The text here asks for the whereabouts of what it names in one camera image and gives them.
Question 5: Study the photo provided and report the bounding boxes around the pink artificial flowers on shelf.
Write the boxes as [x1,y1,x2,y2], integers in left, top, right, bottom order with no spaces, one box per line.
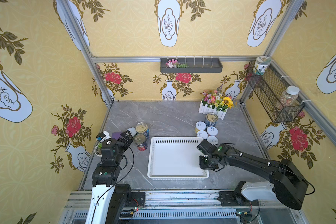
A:
[165,59,188,68]

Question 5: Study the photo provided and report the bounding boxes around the clear jar white lid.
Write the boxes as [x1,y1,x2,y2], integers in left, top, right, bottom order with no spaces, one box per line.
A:
[279,86,300,108]

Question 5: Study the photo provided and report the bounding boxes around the blue can near flowers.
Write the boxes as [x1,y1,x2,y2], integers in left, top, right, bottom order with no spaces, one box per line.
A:
[204,113,219,127]

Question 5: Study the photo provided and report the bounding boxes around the pink small can back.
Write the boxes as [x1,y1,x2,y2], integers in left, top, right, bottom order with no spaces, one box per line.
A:
[206,126,218,136]

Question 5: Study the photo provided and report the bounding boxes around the blue labelled tin can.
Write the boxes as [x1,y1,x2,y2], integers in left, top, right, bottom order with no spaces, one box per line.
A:
[135,122,150,140]

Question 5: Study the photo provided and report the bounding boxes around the white plastic basket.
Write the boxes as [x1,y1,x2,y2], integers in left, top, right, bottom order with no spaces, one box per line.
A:
[147,137,209,181]

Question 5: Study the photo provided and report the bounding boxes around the purple small object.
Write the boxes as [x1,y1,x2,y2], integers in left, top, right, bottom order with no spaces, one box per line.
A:
[111,132,122,140]

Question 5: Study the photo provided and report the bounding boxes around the grey wall shelf tray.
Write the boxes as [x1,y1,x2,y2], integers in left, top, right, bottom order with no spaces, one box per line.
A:
[160,56,223,73]

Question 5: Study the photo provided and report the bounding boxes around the flower box white fence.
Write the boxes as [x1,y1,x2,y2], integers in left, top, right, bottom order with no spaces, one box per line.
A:
[198,90,234,119]

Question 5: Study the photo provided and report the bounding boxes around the patterned jar on rack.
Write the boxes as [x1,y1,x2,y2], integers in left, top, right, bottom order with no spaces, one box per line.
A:
[253,56,272,75]

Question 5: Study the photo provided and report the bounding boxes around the yellow small can back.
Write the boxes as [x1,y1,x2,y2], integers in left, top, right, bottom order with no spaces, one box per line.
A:
[195,121,207,133]

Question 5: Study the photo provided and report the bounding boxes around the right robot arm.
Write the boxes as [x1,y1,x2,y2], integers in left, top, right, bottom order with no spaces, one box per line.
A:
[197,140,313,210]

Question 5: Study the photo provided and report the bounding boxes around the red labelled tin can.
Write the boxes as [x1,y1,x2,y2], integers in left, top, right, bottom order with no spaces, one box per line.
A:
[134,133,147,151]

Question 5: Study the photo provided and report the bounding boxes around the pink small can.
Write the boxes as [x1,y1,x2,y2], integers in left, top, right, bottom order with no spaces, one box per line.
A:
[207,135,219,145]
[206,126,218,136]

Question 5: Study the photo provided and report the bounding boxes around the pink small can front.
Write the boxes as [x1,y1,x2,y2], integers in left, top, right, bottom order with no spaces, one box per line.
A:
[207,135,219,145]

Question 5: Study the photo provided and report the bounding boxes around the potted succulent white pot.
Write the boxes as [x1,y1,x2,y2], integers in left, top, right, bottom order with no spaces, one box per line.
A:
[94,143,102,157]

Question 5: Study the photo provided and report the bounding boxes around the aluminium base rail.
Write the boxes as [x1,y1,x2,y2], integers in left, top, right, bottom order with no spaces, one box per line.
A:
[59,189,309,224]

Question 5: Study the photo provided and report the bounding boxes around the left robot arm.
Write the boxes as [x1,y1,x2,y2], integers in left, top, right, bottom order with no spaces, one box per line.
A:
[86,131,145,224]

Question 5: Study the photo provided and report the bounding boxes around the black wire wall basket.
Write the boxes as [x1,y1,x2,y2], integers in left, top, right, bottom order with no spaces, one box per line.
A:
[243,61,305,125]

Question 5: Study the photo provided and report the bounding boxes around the white small can left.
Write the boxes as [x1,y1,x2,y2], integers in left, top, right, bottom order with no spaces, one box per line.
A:
[127,127,137,137]

